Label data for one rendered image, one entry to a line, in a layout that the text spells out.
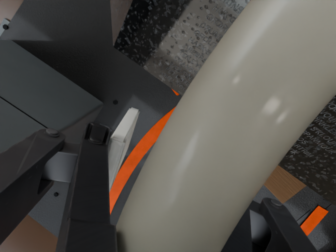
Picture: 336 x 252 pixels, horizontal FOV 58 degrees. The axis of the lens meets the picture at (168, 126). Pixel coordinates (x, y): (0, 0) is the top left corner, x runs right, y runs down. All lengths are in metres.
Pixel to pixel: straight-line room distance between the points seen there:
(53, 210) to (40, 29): 0.70
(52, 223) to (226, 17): 1.19
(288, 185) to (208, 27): 0.79
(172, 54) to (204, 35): 0.06
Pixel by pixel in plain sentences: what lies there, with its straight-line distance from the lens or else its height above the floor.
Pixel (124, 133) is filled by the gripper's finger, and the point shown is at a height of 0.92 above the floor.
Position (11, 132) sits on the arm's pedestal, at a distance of 0.70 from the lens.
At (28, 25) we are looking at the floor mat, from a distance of 1.20.
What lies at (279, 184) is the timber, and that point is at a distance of 1.06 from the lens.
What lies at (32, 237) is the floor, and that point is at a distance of 1.49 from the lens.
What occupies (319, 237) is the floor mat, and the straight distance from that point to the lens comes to 1.35.
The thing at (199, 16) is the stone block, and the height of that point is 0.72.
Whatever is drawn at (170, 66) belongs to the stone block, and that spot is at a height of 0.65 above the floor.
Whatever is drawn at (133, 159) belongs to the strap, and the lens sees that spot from 1.14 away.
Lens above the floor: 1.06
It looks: 74 degrees down
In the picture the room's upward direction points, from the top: 160 degrees counter-clockwise
